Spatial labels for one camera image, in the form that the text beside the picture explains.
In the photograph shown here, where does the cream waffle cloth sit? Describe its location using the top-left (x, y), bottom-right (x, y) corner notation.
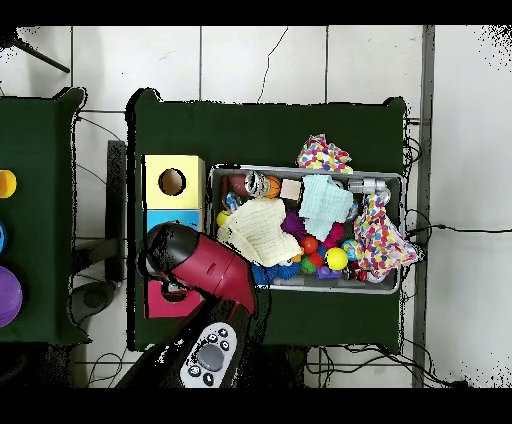
top-left (216, 197), bottom-right (303, 268)

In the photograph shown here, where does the plain wooden block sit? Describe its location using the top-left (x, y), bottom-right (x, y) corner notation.
top-left (279, 178), bottom-right (304, 201)

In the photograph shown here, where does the mint green waffle cloth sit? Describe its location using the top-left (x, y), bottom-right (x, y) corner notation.
top-left (298, 174), bottom-right (355, 242)

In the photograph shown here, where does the colourful polka dot cloth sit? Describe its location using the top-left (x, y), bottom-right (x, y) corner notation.
top-left (295, 133), bottom-right (355, 174)
top-left (353, 193), bottom-right (419, 283)

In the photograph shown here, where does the wooden box with three holes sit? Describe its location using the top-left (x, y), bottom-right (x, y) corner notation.
top-left (141, 154), bottom-right (207, 319)

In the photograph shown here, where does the patterned crushed drink can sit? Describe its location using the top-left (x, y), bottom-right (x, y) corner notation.
top-left (244, 170), bottom-right (272, 199)

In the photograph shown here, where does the small orange basketball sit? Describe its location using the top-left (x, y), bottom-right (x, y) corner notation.
top-left (265, 175), bottom-right (283, 200)

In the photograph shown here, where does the small brown football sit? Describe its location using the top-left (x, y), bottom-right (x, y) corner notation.
top-left (228, 174), bottom-right (250, 197)

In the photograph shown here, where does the purple spiky rubber ball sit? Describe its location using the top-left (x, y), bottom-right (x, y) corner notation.
top-left (280, 210), bottom-right (307, 243)

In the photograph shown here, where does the dark green tablecloth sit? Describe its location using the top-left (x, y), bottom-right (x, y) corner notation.
top-left (0, 87), bottom-right (91, 347)
top-left (125, 87), bottom-right (409, 353)

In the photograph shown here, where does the blue patterned ball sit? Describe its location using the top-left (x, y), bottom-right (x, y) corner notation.
top-left (342, 238), bottom-right (363, 262)

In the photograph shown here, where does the silver toy robot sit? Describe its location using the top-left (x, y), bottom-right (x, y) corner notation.
top-left (346, 177), bottom-right (391, 196)

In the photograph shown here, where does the yellow plastic bowl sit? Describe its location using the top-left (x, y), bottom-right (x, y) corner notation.
top-left (0, 169), bottom-right (18, 199)

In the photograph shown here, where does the purple plastic bowl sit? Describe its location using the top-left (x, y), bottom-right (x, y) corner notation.
top-left (0, 265), bottom-right (23, 329)

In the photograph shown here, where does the black tripod leg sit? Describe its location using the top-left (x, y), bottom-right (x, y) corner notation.
top-left (0, 27), bottom-right (71, 74)

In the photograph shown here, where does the shallow wire mesh bin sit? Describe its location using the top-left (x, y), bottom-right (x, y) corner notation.
top-left (202, 163), bottom-right (403, 295)

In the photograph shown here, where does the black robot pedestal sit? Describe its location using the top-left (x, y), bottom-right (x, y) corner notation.
top-left (239, 344), bottom-right (309, 389)

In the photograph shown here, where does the grey floor cable cover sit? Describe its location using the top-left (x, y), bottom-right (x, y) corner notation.
top-left (411, 25), bottom-right (437, 388)

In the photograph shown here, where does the black power cable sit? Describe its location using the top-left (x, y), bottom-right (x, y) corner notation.
top-left (403, 223), bottom-right (512, 246)

